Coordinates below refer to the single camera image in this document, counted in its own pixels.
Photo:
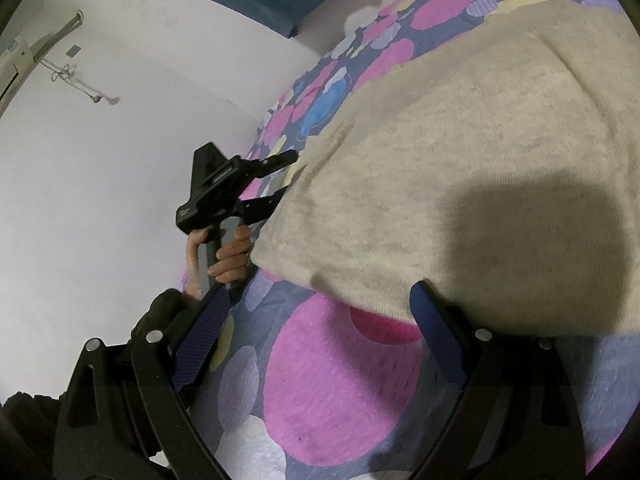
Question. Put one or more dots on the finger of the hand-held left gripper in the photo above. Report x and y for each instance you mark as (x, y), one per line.
(272, 162)
(262, 206)

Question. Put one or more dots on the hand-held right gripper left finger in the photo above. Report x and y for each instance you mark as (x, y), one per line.
(200, 340)

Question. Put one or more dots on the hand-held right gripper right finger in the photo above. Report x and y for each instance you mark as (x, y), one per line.
(440, 340)

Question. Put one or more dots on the beige embroidered sweater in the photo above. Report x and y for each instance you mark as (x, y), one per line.
(450, 135)

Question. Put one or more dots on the person's left hand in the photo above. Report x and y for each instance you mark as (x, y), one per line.
(230, 265)

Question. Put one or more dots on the dotted purple bedsheet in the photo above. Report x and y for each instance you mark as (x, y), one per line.
(325, 385)

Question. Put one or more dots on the white air conditioner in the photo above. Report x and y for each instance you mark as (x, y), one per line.
(15, 60)

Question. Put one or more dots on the grey wall socket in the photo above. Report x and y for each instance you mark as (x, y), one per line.
(74, 51)

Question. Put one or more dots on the grey wall pipe cover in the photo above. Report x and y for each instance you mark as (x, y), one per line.
(62, 29)

